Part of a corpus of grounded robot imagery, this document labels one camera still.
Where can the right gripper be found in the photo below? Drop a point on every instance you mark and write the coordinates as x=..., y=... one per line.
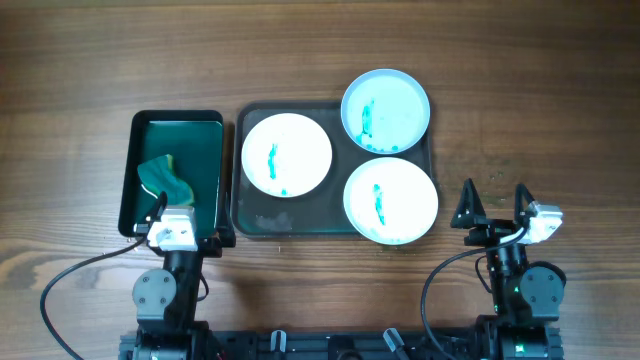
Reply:
x=491, y=226

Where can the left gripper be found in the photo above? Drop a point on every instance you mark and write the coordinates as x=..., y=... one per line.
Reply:
x=211, y=242

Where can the green yellow sponge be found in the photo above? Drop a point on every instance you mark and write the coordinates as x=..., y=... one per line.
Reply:
x=157, y=176

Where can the white plate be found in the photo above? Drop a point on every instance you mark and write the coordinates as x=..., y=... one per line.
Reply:
x=390, y=201
x=286, y=155

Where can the pale blue rimmed plate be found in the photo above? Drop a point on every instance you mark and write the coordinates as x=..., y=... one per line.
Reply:
x=385, y=111

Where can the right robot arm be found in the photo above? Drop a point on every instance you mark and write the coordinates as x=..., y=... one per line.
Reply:
x=526, y=295

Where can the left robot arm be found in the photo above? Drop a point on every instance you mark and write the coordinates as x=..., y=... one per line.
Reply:
x=166, y=298

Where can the small dark green tray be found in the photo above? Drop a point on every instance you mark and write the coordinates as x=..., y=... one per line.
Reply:
x=194, y=138

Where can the large dark tray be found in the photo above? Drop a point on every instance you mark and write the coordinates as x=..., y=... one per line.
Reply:
x=318, y=213

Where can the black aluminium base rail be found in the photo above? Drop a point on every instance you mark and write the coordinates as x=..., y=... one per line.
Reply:
x=389, y=344

